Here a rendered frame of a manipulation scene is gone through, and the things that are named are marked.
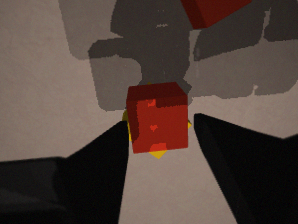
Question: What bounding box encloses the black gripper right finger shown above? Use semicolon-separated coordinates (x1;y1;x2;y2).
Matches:
194;113;298;224

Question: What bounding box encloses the yellow cube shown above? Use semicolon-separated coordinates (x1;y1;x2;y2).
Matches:
122;82;192;159

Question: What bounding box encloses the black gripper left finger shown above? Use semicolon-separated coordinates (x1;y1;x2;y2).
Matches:
0;120;129;224

